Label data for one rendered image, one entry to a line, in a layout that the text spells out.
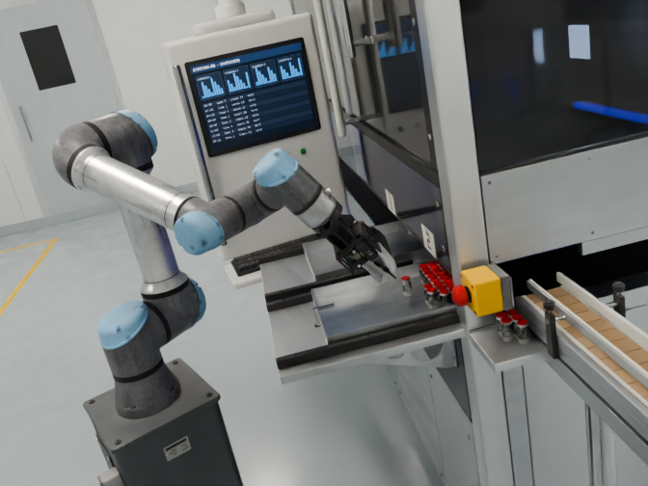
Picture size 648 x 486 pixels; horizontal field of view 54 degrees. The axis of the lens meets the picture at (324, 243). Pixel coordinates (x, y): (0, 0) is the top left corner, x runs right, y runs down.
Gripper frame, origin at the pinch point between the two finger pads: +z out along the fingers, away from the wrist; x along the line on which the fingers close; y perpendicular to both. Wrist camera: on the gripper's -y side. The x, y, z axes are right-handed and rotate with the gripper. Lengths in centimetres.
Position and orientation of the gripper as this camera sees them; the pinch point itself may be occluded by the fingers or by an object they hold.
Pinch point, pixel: (391, 272)
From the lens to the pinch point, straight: 128.9
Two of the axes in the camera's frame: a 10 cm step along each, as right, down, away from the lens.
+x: 7.2, -6.4, -2.7
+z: 6.9, 6.2, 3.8
